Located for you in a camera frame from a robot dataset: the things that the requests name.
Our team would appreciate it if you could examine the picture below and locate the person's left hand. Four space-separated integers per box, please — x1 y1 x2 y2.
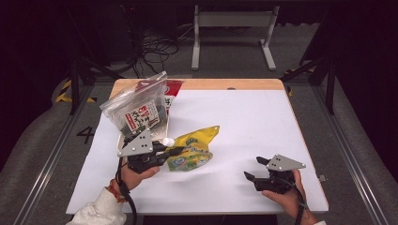
119 161 161 192

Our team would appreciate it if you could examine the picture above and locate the black metal stand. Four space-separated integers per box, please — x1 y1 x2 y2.
280 12 338 115
67 8 126 115

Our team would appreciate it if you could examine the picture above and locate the red white snack packet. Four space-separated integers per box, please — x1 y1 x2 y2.
163 79 184 117

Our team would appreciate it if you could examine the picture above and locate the tangle of black floor cables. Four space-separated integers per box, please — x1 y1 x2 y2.
134 29 189 79

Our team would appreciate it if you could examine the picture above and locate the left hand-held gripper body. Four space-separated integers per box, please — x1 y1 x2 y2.
116 127 167 174

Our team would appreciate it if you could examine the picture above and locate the person's right hand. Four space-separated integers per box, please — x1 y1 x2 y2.
261 168 312 220

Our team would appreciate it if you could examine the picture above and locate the yellow green snack packet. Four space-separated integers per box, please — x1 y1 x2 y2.
165 125 221 173

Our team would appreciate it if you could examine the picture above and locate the yellow black floor tape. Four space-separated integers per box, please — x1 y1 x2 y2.
55 79 97 104

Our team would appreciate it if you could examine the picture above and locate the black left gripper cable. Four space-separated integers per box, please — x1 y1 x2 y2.
115 156 139 225

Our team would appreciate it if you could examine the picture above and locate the clear bag of dark seaweed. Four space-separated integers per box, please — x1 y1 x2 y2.
99 70 168 139

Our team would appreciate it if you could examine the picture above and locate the white metal stand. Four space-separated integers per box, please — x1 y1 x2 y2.
191 4 280 71

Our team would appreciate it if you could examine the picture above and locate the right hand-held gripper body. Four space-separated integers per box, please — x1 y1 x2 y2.
253 154 307 195

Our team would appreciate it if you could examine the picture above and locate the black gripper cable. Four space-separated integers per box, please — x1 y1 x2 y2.
115 156 139 225
283 177 310 225

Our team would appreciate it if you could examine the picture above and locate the red orange bracelet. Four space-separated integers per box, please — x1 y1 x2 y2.
106 179 127 203

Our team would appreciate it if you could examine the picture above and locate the aluminium floor rail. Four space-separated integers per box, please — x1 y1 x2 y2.
313 83 390 225
12 83 95 225

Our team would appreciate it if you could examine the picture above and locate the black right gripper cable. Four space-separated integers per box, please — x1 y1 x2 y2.
283 177 310 225

